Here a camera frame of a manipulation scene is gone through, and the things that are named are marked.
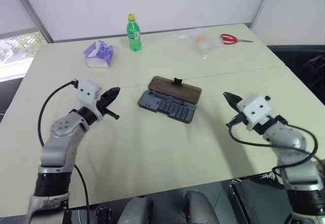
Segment grey metal partition post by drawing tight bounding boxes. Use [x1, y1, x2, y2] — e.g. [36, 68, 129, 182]
[250, 0, 277, 29]
[7, 0, 54, 43]

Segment red handled scissors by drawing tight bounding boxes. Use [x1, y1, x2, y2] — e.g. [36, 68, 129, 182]
[219, 33, 254, 45]

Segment black flat case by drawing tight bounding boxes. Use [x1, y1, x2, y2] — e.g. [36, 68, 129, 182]
[229, 173, 291, 224]

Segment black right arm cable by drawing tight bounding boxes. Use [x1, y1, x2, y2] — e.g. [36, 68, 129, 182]
[228, 122, 319, 184]

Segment grey rounded robot leg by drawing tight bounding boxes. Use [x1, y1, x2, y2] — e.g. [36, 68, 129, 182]
[117, 196, 154, 224]
[184, 190, 219, 224]

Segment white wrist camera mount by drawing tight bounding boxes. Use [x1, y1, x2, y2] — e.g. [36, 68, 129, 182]
[75, 79, 103, 119]
[236, 94, 271, 131]

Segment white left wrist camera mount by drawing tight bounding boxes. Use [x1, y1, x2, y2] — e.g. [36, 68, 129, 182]
[75, 79, 103, 119]

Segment purple tissue pack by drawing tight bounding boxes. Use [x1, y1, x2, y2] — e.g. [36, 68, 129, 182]
[83, 40, 114, 69]

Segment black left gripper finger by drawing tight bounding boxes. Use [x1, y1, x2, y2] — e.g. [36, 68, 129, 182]
[105, 89, 121, 107]
[102, 87, 121, 100]

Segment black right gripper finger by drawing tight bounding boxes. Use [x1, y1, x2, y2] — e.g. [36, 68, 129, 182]
[223, 91, 243, 106]
[222, 93, 241, 113]

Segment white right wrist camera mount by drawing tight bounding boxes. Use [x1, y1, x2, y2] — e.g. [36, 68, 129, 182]
[236, 94, 271, 131]

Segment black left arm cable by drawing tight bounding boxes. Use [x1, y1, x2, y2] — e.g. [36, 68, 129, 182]
[37, 81, 91, 224]

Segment black chair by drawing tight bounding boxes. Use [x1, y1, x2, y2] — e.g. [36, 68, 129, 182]
[300, 54, 325, 89]

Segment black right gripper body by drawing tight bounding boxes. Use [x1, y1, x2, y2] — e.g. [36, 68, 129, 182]
[225, 101, 249, 129]

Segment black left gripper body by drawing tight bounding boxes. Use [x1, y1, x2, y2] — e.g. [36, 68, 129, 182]
[96, 95, 120, 120]

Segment green plastic bottle yellow cap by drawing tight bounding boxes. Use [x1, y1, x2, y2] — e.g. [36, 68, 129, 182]
[126, 13, 143, 52]

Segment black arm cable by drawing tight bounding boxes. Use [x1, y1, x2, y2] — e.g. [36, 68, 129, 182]
[228, 122, 319, 184]
[37, 81, 91, 224]

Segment small black box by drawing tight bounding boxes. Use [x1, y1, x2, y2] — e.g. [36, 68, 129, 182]
[94, 207, 113, 224]

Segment clear plastic bag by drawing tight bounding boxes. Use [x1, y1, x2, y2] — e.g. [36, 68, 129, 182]
[177, 28, 224, 60]

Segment grey tool case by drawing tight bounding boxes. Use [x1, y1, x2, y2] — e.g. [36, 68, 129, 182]
[138, 75, 203, 125]

